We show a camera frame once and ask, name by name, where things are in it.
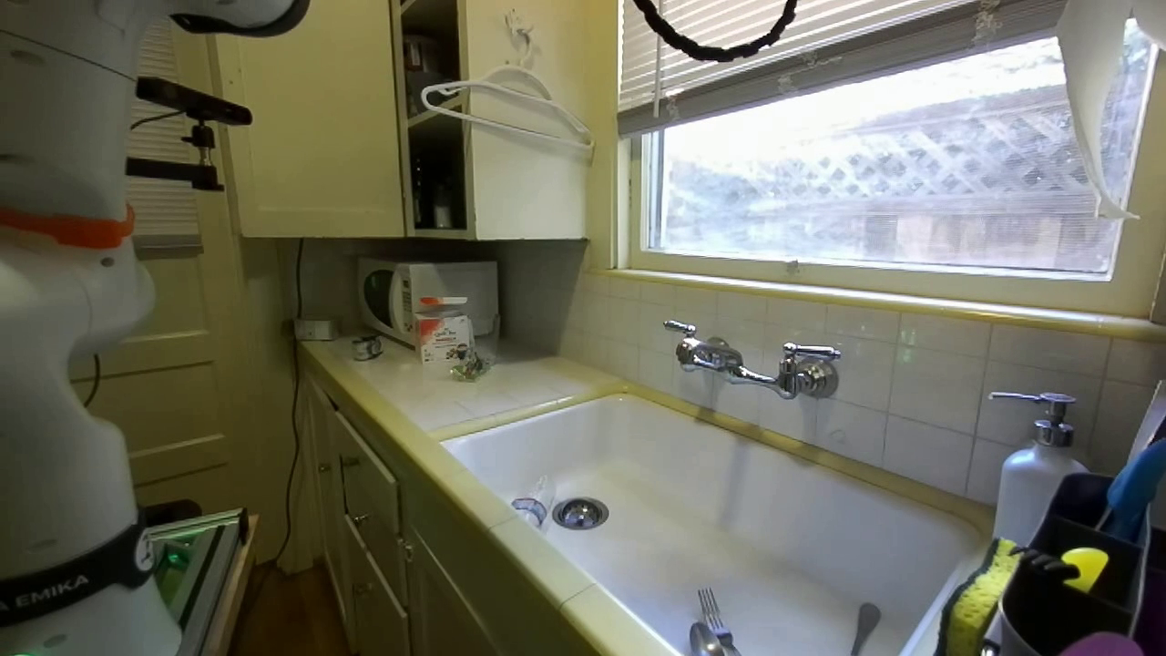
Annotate window with white frame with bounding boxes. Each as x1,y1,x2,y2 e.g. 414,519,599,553
618,20,1166,320

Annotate metal dish rack caddy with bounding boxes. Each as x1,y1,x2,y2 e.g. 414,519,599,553
979,470,1166,656

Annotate silver framed cart top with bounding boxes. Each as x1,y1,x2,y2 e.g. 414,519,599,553
135,505,260,656

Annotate white pump soap bottle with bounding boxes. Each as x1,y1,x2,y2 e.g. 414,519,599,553
983,385,1094,548

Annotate purple cup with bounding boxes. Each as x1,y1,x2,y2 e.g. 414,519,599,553
1057,628,1150,656

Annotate white electric kettle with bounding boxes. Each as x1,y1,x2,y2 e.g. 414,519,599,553
353,255,503,348

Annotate metal sink drain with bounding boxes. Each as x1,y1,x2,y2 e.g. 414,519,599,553
551,492,612,535

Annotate white plastic clothes hanger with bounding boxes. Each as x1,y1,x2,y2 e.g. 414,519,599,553
406,67,599,160

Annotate yellow scrubber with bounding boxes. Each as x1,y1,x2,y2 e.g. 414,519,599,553
1057,545,1116,598

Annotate metal spoon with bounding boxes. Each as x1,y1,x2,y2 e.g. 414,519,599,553
845,598,884,656

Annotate black braided cable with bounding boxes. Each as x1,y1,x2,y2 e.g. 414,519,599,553
632,0,802,67

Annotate orange cable strap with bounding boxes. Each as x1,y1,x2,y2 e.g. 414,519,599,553
0,204,139,255

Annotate round sink stopper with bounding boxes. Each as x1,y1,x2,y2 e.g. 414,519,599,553
505,492,553,529

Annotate cream cabinet with open shelf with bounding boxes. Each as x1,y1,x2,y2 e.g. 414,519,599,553
214,0,595,245

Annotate black stereo camera on mount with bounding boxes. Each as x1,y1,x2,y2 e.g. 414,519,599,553
125,74,256,198

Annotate small crumpled shiny object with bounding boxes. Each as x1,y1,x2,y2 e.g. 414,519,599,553
443,342,492,383

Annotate chrome wall faucet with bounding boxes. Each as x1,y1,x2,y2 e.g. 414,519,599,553
660,317,845,406

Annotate white window blind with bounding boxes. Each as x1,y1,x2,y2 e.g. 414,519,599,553
616,0,1070,139

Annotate cream panelled door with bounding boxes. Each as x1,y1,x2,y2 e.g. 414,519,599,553
68,191,301,577

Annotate red and white carton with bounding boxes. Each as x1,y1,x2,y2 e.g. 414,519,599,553
412,291,477,368

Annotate blue cloth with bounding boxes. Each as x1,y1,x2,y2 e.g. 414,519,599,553
1102,434,1166,548

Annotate white ceramic sink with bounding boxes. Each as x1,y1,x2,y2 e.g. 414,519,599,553
440,389,996,656

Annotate cream base cabinets with drawers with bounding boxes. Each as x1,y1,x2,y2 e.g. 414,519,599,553
295,362,588,656

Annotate black power cord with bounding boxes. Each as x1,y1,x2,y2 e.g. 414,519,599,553
275,237,310,569

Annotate yellow green sponge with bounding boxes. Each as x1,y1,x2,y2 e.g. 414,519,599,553
938,535,1028,656

